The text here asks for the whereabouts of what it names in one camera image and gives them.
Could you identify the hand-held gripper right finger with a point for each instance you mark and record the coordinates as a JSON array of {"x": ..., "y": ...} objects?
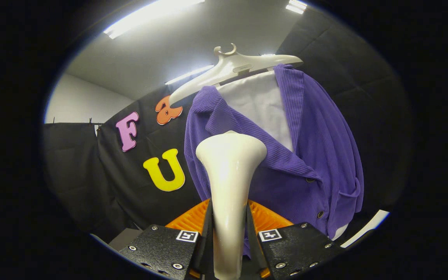
[{"x": 252, "y": 241}]

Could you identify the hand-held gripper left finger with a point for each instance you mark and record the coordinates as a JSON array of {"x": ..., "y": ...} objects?
[{"x": 207, "y": 241}]

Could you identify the white garment steamer head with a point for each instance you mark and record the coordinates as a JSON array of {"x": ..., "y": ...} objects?
[{"x": 230, "y": 175}]

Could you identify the grey drawer cabinet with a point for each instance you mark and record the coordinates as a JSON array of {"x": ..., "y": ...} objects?
[{"x": 125, "y": 238}]

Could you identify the white paper sheet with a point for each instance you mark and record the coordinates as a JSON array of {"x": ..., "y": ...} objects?
[{"x": 368, "y": 225}]

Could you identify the black backdrop cloth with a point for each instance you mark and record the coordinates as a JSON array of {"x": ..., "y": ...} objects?
[{"x": 91, "y": 175}]

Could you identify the white plastic hanger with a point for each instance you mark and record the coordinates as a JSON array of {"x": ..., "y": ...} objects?
[{"x": 231, "y": 64}]

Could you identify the large ceiling light panel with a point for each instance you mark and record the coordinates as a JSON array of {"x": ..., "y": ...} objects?
[{"x": 150, "y": 15}]

